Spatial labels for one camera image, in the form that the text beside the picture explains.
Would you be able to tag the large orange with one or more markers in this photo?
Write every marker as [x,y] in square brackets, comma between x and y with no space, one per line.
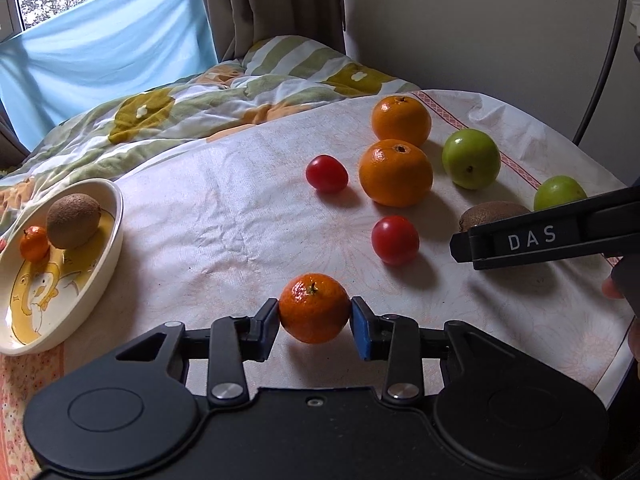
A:
[395,175]
[401,117]

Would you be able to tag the light blue hanging cloth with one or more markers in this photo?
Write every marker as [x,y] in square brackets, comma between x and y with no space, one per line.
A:
[110,55]

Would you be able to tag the red tomato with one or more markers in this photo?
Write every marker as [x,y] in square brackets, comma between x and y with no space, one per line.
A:
[395,240]
[326,174]

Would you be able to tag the green apple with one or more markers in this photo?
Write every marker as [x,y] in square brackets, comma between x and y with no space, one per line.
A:
[471,158]
[559,192]

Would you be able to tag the orange printed cloth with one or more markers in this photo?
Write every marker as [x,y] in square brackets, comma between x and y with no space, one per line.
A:
[20,410]

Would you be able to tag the brown kiwi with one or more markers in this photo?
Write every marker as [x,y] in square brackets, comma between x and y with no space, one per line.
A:
[73,220]
[487,212]

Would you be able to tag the small mandarin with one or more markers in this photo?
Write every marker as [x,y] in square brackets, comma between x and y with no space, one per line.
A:
[314,310]
[34,245]

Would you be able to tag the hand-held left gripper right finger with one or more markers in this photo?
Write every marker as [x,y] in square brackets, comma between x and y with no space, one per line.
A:
[361,329]

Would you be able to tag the person's right hand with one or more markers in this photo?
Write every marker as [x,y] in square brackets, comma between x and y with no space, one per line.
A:
[612,290]

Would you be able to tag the cream duck print bowl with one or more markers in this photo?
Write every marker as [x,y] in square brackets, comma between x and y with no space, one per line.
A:
[75,300]

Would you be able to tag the floral striped quilt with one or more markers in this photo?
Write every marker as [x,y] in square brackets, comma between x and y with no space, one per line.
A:
[165,110]

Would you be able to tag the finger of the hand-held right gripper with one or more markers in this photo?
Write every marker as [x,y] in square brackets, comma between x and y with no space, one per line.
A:
[461,247]

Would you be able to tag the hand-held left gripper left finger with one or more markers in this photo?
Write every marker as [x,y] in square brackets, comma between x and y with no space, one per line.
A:
[270,321]

